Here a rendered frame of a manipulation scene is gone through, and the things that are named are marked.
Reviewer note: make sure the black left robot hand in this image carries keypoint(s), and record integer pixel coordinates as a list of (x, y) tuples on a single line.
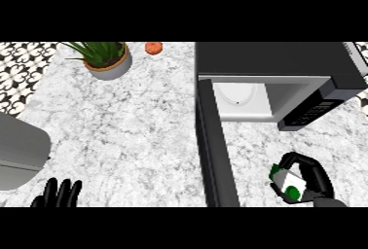
[(60, 194)]

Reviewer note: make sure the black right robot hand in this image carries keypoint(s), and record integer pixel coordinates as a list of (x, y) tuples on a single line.
[(316, 175)]

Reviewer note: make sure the white green milk carton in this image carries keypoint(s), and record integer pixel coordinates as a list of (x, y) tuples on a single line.
[(288, 181)]

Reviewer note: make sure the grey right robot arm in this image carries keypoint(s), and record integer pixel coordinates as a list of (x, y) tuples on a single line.
[(328, 203)]

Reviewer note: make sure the dark grey microwave door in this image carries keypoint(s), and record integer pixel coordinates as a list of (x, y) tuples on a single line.
[(214, 146)]

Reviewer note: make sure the black microwave oven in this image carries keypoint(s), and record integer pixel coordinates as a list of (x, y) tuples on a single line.
[(282, 71)]

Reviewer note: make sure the grey rounded appliance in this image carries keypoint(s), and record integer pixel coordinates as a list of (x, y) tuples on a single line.
[(19, 150)]

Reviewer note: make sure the green plant in grey pot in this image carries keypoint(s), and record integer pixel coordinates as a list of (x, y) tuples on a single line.
[(103, 58)]

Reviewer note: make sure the small orange fruit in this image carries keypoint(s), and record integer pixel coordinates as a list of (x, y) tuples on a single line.
[(152, 48)]

